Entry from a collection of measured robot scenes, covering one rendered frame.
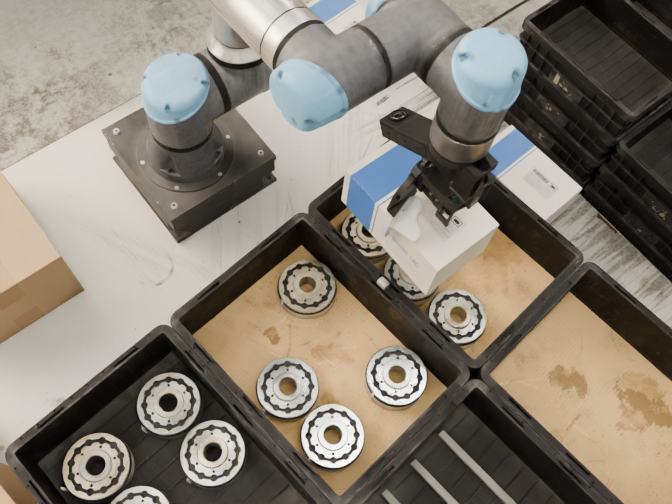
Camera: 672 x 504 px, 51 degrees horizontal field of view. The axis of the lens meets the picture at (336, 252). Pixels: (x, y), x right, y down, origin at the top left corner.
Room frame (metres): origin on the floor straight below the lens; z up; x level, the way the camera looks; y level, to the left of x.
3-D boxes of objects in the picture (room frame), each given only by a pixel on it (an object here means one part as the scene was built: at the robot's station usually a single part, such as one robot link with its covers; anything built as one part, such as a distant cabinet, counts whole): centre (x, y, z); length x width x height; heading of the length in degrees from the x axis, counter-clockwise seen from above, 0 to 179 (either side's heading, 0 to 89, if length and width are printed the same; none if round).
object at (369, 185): (0.51, -0.11, 1.09); 0.20 x 0.12 x 0.09; 46
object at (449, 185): (0.49, -0.13, 1.25); 0.09 x 0.08 x 0.12; 46
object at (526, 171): (0.81, -0.36, 0.75); 0.20 x 0.12 x 0.09; 49
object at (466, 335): (0.45, -0.23, 0.86); 0.10 x 0.10 x 0.01
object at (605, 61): (1.39, -0.65, 0.37); 0.40 x 0.30 x 0.45; 46
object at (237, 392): (0.34, 0.00, 0.92); 0.40 x 0.30 x 0.02; 52
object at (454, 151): (0.50, -0.13, 1.33); 0.08 x 0.08 x 0.05
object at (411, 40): (0.55, -0.04, 1.41); 0.11 x 0.11 x 0.08; 46
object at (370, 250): (0.59, -0.05, 0.86); 0.10 x 0.10 x 0.01
